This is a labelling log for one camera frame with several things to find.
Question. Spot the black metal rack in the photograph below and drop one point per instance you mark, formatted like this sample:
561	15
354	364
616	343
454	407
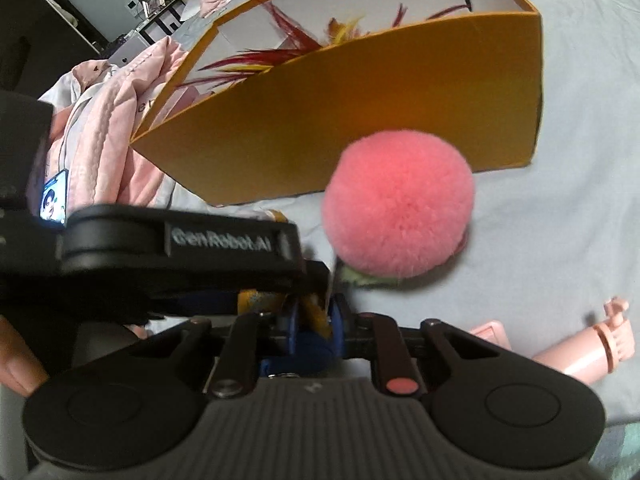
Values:
165	17

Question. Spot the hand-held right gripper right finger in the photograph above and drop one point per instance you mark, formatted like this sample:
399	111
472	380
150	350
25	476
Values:
341	322

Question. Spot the pink plush peach toy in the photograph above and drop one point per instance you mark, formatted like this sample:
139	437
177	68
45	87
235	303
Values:
400	205

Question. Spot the pink white quilt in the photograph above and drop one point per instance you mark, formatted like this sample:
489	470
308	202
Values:
115	125

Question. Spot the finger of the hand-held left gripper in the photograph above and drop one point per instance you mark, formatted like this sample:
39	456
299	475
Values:
315	280

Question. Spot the smartphone with lit screen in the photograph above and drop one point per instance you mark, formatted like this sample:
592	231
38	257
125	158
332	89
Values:
52	197

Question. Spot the person's left hand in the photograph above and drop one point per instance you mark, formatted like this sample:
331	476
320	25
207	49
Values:
20	360

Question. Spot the large orange cardboard box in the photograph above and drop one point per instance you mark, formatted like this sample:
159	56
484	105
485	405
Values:
375	100

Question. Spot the red yellow feather toy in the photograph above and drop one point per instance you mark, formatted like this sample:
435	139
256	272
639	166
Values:
280	52

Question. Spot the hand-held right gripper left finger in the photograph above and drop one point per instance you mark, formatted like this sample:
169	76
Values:
295	322

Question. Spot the black cabinet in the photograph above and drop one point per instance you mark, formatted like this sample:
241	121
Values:
35	25

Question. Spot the white storage unit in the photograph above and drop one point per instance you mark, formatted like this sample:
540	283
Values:
131	50

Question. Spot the yellow blue fabric toy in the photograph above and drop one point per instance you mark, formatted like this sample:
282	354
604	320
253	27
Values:
316	317

